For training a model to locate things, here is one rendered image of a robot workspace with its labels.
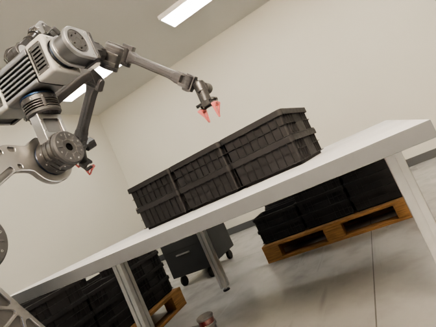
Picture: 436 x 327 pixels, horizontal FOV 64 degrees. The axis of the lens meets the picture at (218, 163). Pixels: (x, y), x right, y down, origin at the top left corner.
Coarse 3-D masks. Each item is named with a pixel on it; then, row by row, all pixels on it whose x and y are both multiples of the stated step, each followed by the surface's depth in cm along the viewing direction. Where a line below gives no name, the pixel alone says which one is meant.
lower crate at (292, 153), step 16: (272, 144) 135; (288, 144) 134; (304, 144) 144; (240, 160) 143; (256, 160) 141; (272, 160) 137; (288, 160) 134; (304, 160) 137; (240, 176) 145; (256, 176) 141; (272, 176) 139
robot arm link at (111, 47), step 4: (108, 44) 141; (112, 44) 147; (116, 44) 176; (104, 48) 142; (108, 48) 141; (112, 48) 141; (116, 48) 141; (120, 48) 143; (124, 48) 178; (112, 52) 141; (116, 52) 142; (120, 52) 143; (124, 52) 179; (124, 56) 180; (124, 60) 180; (100, 64) 144; (104, 64) 143; (104, 68) 143; (108, 68) 143; (112, 68) 144; (116, 68) 146; (116, 72) 147
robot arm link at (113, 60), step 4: (108, 52) 141; (108, 56) 142; (112, 56) 142; (116, 56) 143; (120, 56) 144; (104, 60) 142; (108, 60) 142; (112, 60) 143; (116, 60) 144; (120, 60) 146; (108, 64) 143; (112, 64) 143; (116, 64) 144
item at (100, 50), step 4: (88, 32) 134; (88, 36) 133; (92, 40) 134; (92, 44) 133; (96, 44) 135; (96, 48) 134; (100, 48) 136; (96, 52) 133; (100, 52) 136; (104, 52) 140; (100, 56) 134; (104, 56) 140; (96, 60) 133; (100, 60) 140; (92, 64) 135; (84, 68) 136; (88, 68) 137
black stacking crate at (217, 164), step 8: (208, 152) 151; (216, 152) 149; (224, 152) 150; (200, 160) 153; (208, 160) 151; (216, 160) 150; (224, 160) 148; (184, 168) 158; (192, 168) 155; (200, 168) 154; (208, 168) 152; (216, 168) 150; (176, 176) 161; (184, 176) 159; (192, 176) 157; (200, 176) 155; (184, 184) 159
